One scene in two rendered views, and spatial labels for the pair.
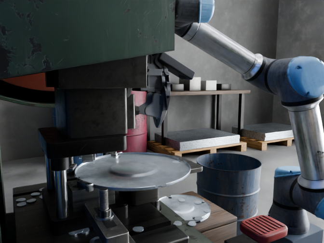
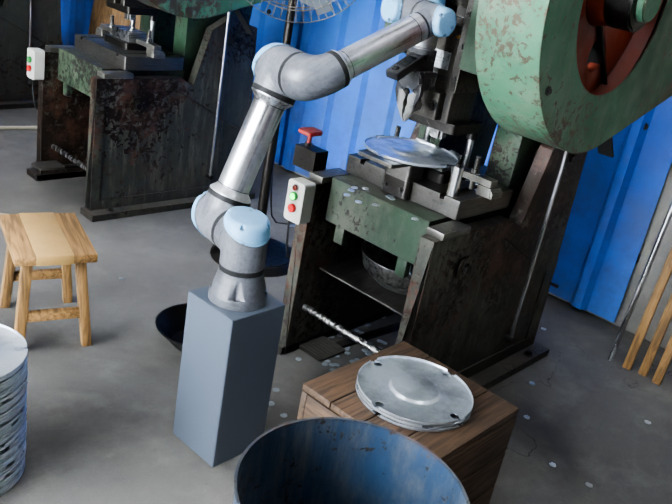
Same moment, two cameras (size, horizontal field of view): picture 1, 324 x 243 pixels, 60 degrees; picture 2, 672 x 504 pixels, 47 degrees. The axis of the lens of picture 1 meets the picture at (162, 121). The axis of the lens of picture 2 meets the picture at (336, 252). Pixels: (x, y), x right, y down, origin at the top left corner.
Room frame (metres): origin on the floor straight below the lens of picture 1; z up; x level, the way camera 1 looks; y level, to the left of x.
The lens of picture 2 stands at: (2.76, -0.95, 1.37)
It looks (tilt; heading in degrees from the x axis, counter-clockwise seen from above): 23 degrees down; 158
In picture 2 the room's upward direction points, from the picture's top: 11 degrees clockwise
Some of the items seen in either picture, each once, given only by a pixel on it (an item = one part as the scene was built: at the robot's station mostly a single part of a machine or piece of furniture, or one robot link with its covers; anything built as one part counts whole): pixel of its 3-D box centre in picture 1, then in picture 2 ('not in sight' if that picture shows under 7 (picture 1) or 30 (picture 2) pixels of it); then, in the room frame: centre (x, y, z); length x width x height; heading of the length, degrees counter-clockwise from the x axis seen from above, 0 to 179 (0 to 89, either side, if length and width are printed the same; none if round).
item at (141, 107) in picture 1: (149, 110); (414, 106); (0.73, 0.03, 0.93); 0.06 x 0.03 x 0.09; 119
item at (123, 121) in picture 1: (97, 66); (446, 68); (0.65, 0.15, 1.04); 0.17 x 0.15 x 0.30; 119
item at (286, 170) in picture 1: (291, 183); (244, 237); (1.02, -0.49, 0.62); 0.13 x 0.12 x 0.14; 18
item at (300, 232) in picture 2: not in sight; (380, 210); (0.33, 0.18, 0.45); 0.92 x 0.12 x 0.90; 119
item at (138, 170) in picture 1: (133, 168); (411, 151); (0.69, 0.07, 0.78); 0.29 x 0.29 x 0.01
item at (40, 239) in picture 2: not in sight; (45, 280); (0.38, -0.96, 0.16); 0.34 x 0.24 x 0.34; 11
